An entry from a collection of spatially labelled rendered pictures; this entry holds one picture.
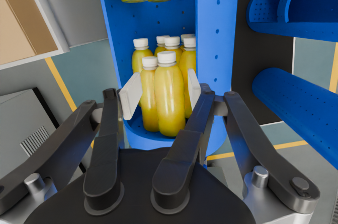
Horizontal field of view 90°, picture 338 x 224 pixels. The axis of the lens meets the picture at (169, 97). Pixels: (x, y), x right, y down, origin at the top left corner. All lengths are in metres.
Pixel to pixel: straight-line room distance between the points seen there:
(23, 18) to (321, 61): 2.00
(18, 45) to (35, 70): 1.46
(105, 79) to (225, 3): 1.49
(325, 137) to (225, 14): 0.81
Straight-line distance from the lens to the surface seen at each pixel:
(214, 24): 0.31
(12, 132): 1.80
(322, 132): 1.03
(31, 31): 0.57
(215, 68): 0.32
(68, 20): 0.73
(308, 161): 2.63
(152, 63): 0.41
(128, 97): 0.17
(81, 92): 1.87
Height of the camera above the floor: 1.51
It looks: 66 degrees down
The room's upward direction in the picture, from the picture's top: 177 degrees counter-clockwise
